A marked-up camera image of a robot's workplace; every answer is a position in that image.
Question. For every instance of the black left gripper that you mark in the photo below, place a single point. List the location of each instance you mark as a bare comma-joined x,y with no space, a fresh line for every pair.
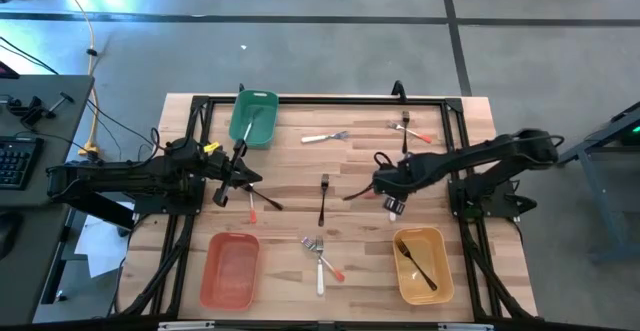
233,171

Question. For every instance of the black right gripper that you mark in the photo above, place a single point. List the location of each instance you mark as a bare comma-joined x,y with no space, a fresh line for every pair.
385,186

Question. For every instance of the orange plastic bin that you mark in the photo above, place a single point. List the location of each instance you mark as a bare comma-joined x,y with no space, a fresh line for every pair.
230,276

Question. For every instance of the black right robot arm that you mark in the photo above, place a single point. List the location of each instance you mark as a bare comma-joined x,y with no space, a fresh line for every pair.
475,153

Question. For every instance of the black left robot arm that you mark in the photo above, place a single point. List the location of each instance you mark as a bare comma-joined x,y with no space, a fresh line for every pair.
125,178

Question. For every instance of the green plastic bin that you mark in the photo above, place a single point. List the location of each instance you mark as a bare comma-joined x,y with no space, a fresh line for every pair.
253,136

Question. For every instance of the yellow plastic bin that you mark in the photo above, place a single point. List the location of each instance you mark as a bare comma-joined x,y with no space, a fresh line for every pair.
430,241

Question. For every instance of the silver metal plate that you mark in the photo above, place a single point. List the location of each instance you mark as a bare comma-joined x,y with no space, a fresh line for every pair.
465,327
187,326

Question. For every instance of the black desk leg bar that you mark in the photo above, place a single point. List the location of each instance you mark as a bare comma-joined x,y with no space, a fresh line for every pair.
100,211

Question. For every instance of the white paper sheet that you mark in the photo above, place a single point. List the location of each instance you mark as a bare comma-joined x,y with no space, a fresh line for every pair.
102,246

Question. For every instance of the dark grey desk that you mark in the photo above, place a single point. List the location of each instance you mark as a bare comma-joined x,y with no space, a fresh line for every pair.
60,136

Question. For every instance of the blue-grey metal stand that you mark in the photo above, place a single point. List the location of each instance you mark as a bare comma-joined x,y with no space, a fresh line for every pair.
597,196

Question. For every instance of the black desk clamp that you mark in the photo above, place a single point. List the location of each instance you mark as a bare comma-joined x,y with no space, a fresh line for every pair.
32,111

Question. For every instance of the black keyboard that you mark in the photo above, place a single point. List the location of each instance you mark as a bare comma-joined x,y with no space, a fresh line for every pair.
17,163

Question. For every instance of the dark low desk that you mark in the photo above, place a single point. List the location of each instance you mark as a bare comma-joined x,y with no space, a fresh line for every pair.
30,281

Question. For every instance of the black computer mouse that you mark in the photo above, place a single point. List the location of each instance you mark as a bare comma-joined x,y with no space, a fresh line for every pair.
7,236

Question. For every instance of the black device with green light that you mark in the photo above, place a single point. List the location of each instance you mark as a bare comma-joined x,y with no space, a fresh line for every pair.
634,133

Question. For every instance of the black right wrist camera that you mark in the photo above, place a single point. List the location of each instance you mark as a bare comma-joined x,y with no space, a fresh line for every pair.
406,173

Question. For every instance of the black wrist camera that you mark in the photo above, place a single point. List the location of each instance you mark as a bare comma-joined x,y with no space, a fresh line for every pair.
212,163
406,173

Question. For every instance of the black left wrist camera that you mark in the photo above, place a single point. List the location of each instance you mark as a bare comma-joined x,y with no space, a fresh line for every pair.
212,163

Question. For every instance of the black aluminium table frame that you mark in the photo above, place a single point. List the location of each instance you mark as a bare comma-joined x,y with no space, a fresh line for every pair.
360,101

